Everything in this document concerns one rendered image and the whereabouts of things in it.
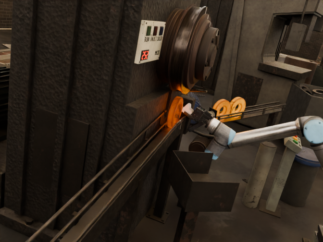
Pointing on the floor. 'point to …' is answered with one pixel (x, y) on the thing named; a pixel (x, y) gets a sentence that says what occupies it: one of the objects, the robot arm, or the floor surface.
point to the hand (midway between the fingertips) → (180, 108)
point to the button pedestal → (280, 178)
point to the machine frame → (79, 107)
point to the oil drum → (302, 66)
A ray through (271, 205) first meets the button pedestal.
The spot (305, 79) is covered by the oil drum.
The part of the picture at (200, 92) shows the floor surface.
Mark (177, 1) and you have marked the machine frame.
